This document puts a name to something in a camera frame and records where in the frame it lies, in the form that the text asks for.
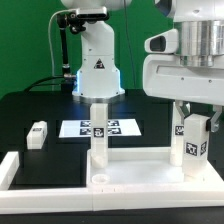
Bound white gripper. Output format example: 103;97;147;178
143;54;224;132

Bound white desk top panel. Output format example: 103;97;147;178
86;147;224;193

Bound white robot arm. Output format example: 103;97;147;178
61;0;224;132

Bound fiducial marker sheet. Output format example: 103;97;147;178
59;119;141;138

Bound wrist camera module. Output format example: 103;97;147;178
144;28;179;54

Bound silver camera on stand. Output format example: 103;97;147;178
76;7;108;21

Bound black cables on table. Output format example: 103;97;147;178
23;76;66;93

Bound white camera cable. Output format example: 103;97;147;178
48;9;73;78

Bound white L-shaped fixture frame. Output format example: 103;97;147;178
0;152;224;214

